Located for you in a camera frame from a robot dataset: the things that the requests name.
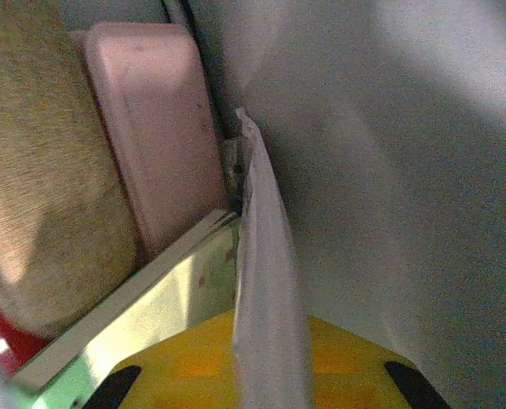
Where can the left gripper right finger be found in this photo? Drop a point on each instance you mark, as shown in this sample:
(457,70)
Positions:
(355,375)

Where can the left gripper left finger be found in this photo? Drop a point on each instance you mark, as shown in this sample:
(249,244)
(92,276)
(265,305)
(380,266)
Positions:
(185,370)

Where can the green notepad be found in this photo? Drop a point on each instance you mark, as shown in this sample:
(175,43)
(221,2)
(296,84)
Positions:
(129,324)

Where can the navy blue backpack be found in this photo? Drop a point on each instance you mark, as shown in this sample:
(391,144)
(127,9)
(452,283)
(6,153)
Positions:
(406,170)

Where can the pink pencil case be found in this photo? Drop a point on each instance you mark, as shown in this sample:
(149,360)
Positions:
(159,128)

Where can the tan fabric pouch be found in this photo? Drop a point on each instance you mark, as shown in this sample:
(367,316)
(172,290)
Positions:
(44,170)

